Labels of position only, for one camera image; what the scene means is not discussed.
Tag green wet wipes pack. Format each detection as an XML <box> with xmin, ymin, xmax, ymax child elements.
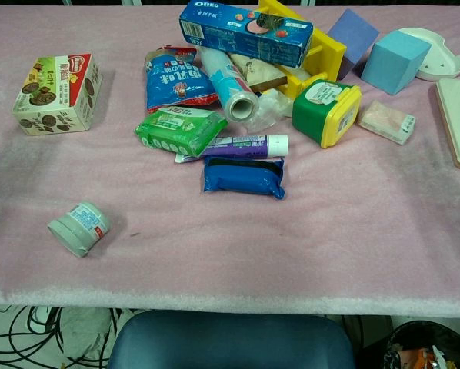
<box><xmin>134</xmin><ymin>106</ymin><xmax>229</xmax><ymax>158</ymax></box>

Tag dark blue snack packet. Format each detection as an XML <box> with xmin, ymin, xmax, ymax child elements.
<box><xmin>202</xmin><ymin>155</ymin><xmax>287</xmax><ymax>201</ymax></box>

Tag purple white toothpaste tube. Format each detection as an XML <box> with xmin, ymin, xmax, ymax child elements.
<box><xmin>175</xmin><ymin>134</ymin><xmax>290</xmax><ymax>164</ymax></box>

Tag pink foam table mat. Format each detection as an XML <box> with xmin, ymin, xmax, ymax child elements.
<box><xmin>0</xmin><ymin>4</ymin><xmax>460</xmax><ymax>319</ymax></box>

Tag clear plastic bag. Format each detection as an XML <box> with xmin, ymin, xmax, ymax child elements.
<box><xmin>246</xmin><ymin>88</ymin><xmax>295</xmax><ymax>135</ymax></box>

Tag clear plastic wrap roll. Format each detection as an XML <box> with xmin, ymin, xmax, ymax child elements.
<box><xmin>197</xmin><ymin>45</ymin><xmax>259</xmax><ymax>121</ymax></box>

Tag beige paper packet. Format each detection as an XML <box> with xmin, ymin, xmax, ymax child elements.
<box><xmin>228</xmin><ymin>52</ymin><xmax>289</xmax><ymax>95</ymax></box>

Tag blue red snack bag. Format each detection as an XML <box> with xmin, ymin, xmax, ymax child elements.
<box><xmin>144</xmin><ymin>45</ymin><xmax>219</xmax><ymax>114</ymax></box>

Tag green tub with yellow lid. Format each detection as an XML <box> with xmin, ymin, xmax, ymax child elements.
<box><xmin>292</xmin><ymin>78</ymin><xmax>363</xmax><ymax>149</ymax></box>

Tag blue Oreo cookie box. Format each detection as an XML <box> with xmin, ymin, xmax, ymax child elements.
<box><xmin>178</xmin><ymin>0</ymin><xmax>315</xmax><ymax>69</ymax></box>

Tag small pale green jar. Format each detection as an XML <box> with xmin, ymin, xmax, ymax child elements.
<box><xmin>47</xmin><ymin>201</ymin><xmax>112</xmax><ymax>258</ymax></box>

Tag blue chair seat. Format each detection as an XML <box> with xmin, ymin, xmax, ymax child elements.
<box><xmin>107</xmin><ymin>310</ymin><xmax>357</xmax><ymax>369</ymax></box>

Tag yellow plastic rack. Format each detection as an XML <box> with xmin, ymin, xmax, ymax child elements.
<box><xmin>255</xmin><ymin>0</ymin><xmax>348</xmax><ymax>101</ymax></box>

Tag pink wrapped soap bar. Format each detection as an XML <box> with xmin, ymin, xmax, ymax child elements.
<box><xmin>357</xmin><ymin>100</ymin><xmax>417</xmax><ymax>146</ymax></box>

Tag purple foam block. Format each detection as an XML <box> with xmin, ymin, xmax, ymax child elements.
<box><xmin>326</xmin><ymin>8</ymin><xmax>381</xmax><ymax>81</ymax></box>

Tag white chocolate cookie box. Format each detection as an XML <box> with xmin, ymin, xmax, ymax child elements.
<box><xmin>12</xmin><ymin>53</ymin><xmax>104</xmax><ymax>137</ymax></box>

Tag light blue foam block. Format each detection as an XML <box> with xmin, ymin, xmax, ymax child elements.
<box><xmin>360</xmin><ymin>30</ymin><xmax>433</xmax><ymax>96</ymax></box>

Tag white plastic floor bag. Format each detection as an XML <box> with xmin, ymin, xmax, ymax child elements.
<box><xmin>58</xmin><ymin>307</ymin><xmax>135</xmax><ymax>364</ymax></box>

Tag white rectangular lid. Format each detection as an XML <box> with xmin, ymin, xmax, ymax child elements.
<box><xmin>434</xmin><ymin>78</ymin><xmax>460</xmax><ymax>172</ymax></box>

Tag white plastic soap dish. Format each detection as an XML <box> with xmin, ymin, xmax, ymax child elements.
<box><xmin>397</xmin><ymin>27</ymin><xmax>460</xmax><ymax>82</ymax></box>

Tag black trash bin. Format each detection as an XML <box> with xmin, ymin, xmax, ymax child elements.
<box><xmin>382</xmin><ymin>321</ymin><xmax>460</xmax><ymax>369</ymax></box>

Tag black floor cables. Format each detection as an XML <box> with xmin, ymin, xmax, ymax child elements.
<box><xmin>0</xmin><ymin>305</ymin><xmax>119</xmax><ymax>369</ymax></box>

